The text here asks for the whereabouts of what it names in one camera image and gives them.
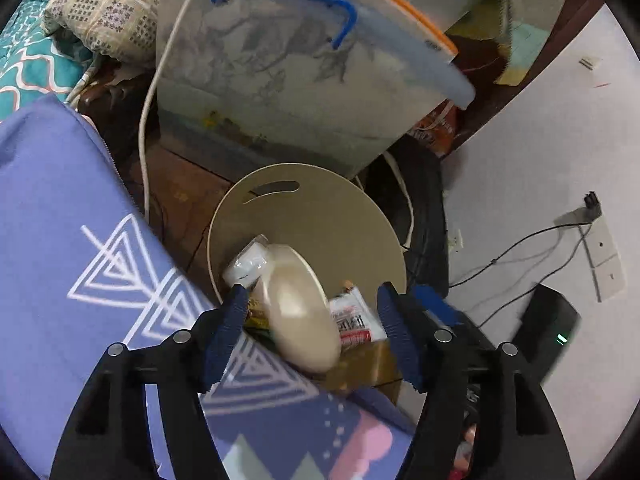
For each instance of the beige round trash bin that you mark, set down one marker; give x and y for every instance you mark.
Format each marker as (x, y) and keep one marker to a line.
(325, 220)

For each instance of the black charger plug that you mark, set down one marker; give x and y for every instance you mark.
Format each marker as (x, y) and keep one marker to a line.
(591, 205)

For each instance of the teal patterned blanket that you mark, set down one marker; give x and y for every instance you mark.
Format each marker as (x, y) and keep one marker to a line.
(30, 70)

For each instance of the patchwork cloth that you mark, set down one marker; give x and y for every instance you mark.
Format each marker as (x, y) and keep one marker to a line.
(525, 35)

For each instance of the beige paper bowl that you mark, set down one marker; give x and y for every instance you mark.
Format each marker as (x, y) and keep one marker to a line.
(300, 320)

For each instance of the orange printed bag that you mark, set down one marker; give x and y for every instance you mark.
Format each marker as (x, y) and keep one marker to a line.
(440, 130)

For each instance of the cream patterned pillow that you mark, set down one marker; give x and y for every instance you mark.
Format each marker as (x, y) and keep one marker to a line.
(100, 10)

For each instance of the small white wall outlet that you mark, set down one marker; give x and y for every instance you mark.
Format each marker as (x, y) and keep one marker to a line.
(457, 241)

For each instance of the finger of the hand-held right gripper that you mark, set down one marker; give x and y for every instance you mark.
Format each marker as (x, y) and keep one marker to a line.
(435, 305)

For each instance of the orange rimmed white lid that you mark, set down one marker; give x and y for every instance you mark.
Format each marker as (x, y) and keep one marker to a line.
(400, 15)

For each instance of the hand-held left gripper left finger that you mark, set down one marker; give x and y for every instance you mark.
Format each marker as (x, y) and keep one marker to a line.
(227, 330)

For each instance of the red white snack packet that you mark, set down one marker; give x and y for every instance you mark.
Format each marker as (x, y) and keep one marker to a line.
(352, 317)

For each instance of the white plastic wrapper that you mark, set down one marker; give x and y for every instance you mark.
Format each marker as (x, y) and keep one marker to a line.
(242, 267)

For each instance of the white wall socket plate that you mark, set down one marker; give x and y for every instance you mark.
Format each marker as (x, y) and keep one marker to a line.
(607, 260)

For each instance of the black router box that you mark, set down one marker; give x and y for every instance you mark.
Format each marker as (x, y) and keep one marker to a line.
(545, 320)

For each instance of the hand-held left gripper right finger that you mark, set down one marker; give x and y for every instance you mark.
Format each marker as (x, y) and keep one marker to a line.
(395, 330)

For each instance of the dark wooden wardrobe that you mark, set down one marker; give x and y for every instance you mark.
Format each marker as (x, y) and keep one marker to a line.
(505, 97)

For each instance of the purple printed table cloth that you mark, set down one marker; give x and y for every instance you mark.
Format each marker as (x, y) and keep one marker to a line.
(60, 220)

